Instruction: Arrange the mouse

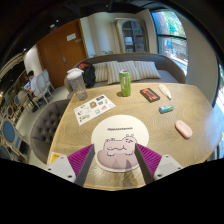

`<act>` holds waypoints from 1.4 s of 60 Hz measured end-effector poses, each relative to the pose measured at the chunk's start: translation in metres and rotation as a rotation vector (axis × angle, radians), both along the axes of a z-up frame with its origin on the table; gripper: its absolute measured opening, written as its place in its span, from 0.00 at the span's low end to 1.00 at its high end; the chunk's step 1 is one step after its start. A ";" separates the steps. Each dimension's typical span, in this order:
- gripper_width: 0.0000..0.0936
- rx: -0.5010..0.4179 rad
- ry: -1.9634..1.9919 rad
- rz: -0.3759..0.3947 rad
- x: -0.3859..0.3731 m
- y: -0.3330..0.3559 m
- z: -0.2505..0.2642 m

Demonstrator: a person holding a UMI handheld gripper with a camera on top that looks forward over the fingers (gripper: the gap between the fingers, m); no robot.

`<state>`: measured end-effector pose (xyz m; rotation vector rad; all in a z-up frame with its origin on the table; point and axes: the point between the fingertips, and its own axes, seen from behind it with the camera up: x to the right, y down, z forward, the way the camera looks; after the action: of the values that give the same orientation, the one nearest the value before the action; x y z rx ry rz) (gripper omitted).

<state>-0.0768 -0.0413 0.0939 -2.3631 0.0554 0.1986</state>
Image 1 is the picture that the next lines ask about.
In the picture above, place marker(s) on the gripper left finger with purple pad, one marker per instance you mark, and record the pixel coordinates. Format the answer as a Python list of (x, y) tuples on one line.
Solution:
[(75, 167)]

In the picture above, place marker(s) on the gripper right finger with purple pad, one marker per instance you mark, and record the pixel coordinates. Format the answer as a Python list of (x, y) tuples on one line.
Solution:
[(153, 165)]

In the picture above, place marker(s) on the round hippo mouse pad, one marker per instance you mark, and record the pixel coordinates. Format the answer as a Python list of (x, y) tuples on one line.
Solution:
[(114, 141)]

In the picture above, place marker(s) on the pink computer mouse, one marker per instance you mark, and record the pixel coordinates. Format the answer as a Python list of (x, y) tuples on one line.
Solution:
[(183, 129)]

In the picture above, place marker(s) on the yellow sticker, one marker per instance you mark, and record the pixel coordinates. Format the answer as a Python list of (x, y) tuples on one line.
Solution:
[(53, 157)]

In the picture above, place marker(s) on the grey tufted chair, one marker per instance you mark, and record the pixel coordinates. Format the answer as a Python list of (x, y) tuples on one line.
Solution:
[(45, 127)]

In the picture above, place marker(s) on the sticker sheet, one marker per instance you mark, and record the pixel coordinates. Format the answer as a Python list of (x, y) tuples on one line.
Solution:
[(93, 108)]

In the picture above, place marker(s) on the black orange box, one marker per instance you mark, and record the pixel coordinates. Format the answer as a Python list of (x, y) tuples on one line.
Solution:
[(150, 95)]

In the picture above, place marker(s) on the blue backed chair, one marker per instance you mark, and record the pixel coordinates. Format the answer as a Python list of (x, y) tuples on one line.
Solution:
[(14, 139)]

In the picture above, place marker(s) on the cream white tube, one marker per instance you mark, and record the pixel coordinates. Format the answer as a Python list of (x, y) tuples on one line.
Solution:
[(165, 91)]

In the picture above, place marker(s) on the clear plastic jar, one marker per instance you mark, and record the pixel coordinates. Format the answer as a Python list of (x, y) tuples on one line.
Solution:
[(75, 78)]

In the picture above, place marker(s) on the white chair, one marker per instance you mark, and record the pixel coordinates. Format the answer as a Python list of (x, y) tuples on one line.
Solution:
[(42, 88)]

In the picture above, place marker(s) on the green drink can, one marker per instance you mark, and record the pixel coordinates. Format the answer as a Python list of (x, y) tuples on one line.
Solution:
[(125, 82)]

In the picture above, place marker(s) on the seated person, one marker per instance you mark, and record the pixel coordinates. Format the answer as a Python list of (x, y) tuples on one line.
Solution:
[(32, 87)]

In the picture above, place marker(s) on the striped cushion right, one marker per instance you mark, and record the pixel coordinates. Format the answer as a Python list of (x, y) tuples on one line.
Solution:
[(147, 70)]

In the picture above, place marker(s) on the striped cushion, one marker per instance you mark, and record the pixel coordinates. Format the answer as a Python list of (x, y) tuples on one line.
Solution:
[(130, 67), (147, 70), (106, 71)]

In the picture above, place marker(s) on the black backpack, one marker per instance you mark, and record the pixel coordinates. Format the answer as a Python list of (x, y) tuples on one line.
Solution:
[(88, 74)]

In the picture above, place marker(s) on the striped cushion left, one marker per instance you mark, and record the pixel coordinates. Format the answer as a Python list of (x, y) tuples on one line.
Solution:
[(106, 71)]

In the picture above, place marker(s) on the grey sofa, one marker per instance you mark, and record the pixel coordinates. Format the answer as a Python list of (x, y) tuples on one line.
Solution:
[(168, 70)]

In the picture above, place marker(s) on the striped cushion middle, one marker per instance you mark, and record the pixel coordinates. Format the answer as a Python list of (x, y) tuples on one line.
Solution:
[(130, 67)]

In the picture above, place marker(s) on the wooden door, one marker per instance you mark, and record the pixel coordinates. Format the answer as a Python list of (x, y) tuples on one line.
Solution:
[(61, 50)]

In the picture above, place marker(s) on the arched display cabinet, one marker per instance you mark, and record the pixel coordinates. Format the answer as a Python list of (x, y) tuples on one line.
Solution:
[(132, 35)]

